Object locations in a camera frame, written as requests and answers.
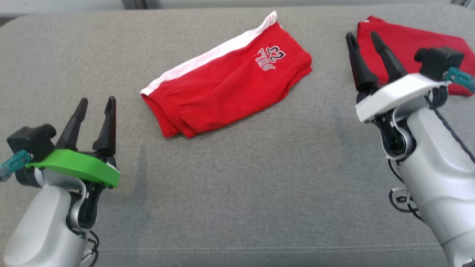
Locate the grey fabric sofa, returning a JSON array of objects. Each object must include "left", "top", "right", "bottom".
[{"left": 0, "top": 4, "right": 475, "bottom": 267}]

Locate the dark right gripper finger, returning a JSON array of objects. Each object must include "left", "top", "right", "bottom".
[
  {"left": 370, "top": 31, "right": 409, "bottom": 83},
  {"left": 345, "top": 32, "right": 379, "bottom": 92}
]

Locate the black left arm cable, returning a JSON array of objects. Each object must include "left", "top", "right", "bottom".
[{"left": 80, "top": 230, "right": 100, "bottom": 267}]

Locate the left camera cable teal connector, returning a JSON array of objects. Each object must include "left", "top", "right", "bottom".
[{"left": 0, "top": 149, "right": 33, "bottom": 182}]

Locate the camera cable teal connector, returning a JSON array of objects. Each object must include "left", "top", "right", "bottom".
[
  {"left": 425, "top": 67, "right": 475, "bottom": 164},
  {"left": 0, "top": 149, "right": 33, "bottom": 182}
]

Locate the right camera cable teal connector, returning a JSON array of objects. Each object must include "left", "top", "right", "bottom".
[{"left": 425, "top": 67, "right": 475, "bottom": 164}]

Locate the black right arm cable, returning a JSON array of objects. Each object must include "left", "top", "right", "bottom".
[{"left": 388, "top": 161, "right": 423, "bottom": 222}]

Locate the grey partition frame post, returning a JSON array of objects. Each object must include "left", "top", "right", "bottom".
[{"left": 122, "top": 0, "right": 161, "bottom": 10}]

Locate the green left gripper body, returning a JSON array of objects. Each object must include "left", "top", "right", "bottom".
[{"left": 25, "top": 148, "right": 121, "bottom": 188}]

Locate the red white basketball jersey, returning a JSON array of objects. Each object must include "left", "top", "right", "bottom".
[{"left": 356, "top": 16, "right": 475, "bottom": 97}]

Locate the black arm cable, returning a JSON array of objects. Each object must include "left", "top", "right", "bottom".
[
  {"left": 388, "top": 161, "right": 423, "bottom": 222},
  {"left": 80, "top": 230, "right": 100, "bottom": 267}
]

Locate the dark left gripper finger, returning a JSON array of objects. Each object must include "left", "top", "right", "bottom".
[
  {"left": 55, "top": 98, "right": 89, "bottom": 152},
  {"left": 92, "top": 96, "right": 117, "bottom": 156}
]

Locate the red shorts white stripe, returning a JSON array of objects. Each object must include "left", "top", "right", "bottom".
[{"left": 140, "top": 10, "right": 313, "bottom": 139}]

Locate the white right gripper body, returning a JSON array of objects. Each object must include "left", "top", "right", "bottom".
[{"left": 354, "top": 73, "right": 451, "bottom": 123}]

